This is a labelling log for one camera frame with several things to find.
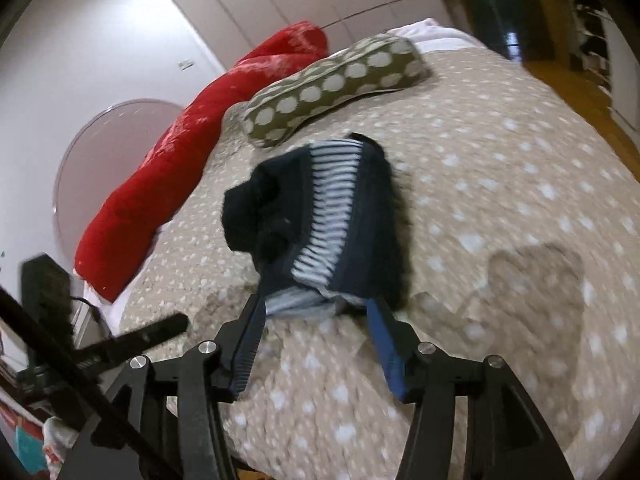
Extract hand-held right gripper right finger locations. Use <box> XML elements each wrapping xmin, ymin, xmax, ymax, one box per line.
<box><xmin>365</xmin><ymin>296</ymin><xmax>576</xmax><ymax>480</ymax></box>

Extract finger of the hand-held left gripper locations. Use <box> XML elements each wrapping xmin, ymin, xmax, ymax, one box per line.
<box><xmin>75</xmin><ymin>312</ymin><xmax>190</xmax><ymax>367</ymax></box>

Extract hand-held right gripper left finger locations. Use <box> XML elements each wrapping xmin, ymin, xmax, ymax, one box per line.
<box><xmin>57</xmin><ymin>294</ymin><xmax>268</xmax><ymax>480</ymax></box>

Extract navy white striped pants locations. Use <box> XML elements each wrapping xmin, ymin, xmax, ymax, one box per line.
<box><xmin>222</xmin><ymin>132</ymin><xmax>411</xmax><ymax>321</ymax></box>

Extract colourful printed cloth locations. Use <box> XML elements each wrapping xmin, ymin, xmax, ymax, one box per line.
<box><xmin>0</xmin><ymin>395</ymin><xmax>68</xmax><ymax>477</ymax></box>

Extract red fleece blanket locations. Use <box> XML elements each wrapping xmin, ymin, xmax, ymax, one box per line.
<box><xmin>74</xmin><ymin>21</ymin><xmax>331</xmax><ymax>303</ymax></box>

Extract beige dotted bedspread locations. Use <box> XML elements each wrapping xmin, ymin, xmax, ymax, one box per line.
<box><xmin>112</xmin><ymin>47</ymin><xmax>640</xmax><ymax>480</ymax></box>

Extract green polka dot pillow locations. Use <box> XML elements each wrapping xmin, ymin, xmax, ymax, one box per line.
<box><xmin>242</xmin><ymin>34</ymin><xmax>432</xmax><ymax>148</ymax></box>

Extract white pillow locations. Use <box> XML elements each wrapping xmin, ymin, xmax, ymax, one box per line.
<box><xmin>390</xmin><ymin>17</ymin><xmax>483</xmax><ymax>55</ymax></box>

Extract dark green door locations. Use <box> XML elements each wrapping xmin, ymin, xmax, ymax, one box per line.
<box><xmin>445</xmin><ymin>0</ymin><xmax>526</xmax><ymax>66</ymax></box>

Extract white shelf unit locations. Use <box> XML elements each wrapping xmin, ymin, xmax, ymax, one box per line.
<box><xmin>565</xmin><ymin>0</ymin><xmax>640</xmax><ymax>133</ymax></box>

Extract thin black cable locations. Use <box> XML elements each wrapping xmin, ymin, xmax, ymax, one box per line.
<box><xmin>70</xmin><ymin>295</ymin><xmax>114</xmax><ymax>342</ymax></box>

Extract round wall panel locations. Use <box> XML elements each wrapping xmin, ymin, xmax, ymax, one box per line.
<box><xmin>52</xmin><ymin>99</ymin><xmax>187</xmax><ymax>261</ymax></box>

